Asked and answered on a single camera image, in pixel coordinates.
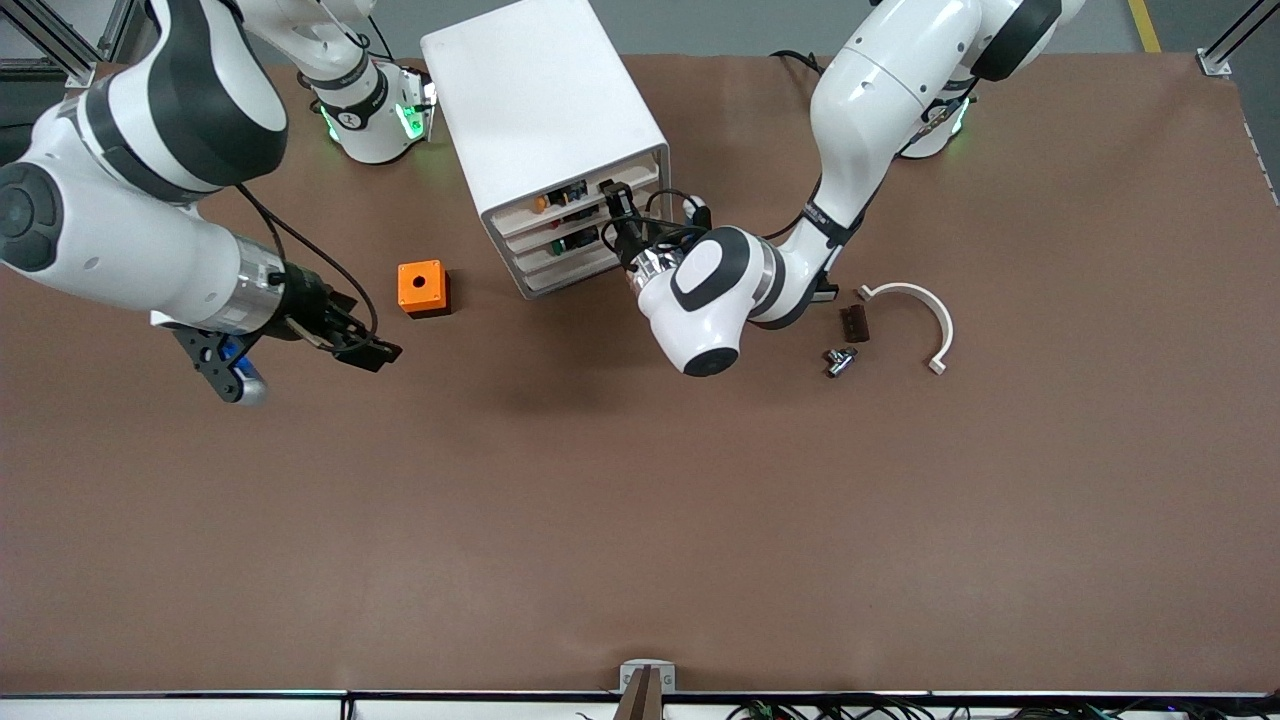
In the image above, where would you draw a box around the white drawer cabinet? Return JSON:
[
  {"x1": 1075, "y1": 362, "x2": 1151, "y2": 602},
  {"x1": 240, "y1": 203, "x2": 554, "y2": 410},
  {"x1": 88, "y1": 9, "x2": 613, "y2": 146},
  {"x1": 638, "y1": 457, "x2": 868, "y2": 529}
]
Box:
[{"x1": 420, "y1": 0, "x2": 672, "y2": 301}]

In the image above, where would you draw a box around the orange box with round hole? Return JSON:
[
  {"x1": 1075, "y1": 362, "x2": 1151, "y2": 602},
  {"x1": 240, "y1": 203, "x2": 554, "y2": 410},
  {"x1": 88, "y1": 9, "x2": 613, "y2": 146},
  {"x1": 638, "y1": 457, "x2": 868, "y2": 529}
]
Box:
[{"x1": 397, "y1": 260, "x2": 451, "y2": 319}]

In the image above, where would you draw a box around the brown table cover mat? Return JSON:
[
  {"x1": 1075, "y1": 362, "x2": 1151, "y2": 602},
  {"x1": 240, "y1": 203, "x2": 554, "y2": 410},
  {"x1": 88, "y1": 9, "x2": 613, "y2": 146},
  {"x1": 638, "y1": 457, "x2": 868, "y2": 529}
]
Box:
[{"x1": 0, "y1": 50, "x2": 1280, "y2": 695}]

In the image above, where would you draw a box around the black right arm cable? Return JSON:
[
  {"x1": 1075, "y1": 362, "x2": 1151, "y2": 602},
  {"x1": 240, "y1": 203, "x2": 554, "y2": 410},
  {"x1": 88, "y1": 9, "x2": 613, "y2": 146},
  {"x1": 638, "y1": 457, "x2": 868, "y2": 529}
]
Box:
[{"x1": 235, "y1": 183, "x2": 381, "y2": 346}]

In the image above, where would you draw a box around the black left arm base cable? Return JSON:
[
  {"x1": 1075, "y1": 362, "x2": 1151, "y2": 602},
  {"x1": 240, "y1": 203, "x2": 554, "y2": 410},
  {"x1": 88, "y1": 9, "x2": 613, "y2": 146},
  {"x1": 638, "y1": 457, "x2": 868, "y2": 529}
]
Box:
[{"x1": 768, "y1": 48, "x2": 833, "y2": 79}]

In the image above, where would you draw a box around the white curved bracket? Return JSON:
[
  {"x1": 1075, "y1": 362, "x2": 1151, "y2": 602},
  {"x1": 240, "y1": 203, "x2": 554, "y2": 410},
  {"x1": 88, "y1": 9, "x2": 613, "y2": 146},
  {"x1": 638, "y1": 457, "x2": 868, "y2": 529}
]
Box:
[{"x1": 855, "y1": 282, "x2": 955, "y2": 376}]

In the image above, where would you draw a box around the grey metal table bracket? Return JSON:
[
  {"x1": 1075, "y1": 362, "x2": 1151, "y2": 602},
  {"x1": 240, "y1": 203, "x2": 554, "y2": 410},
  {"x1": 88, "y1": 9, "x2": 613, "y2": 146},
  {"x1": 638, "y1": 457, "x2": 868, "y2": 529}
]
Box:
[{"x1": 619, "y1": 660, "x2": 677, "y2": 694}]

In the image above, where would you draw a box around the black cable bundle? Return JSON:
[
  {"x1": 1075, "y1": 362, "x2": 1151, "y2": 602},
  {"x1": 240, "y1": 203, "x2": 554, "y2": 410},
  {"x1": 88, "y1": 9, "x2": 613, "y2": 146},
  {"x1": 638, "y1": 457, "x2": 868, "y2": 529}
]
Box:
[{"x1": 720, "y1": 698, "x2": 1280, "y2": 720}]

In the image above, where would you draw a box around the aluminium frame profile with bracket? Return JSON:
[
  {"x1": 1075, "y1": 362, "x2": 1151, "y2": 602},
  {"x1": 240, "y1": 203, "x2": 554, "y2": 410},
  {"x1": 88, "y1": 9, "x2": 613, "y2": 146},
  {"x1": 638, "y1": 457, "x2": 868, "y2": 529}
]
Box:
[{"x1": 1195, "y1": 0, "x2": 1280, "y2": 79}]

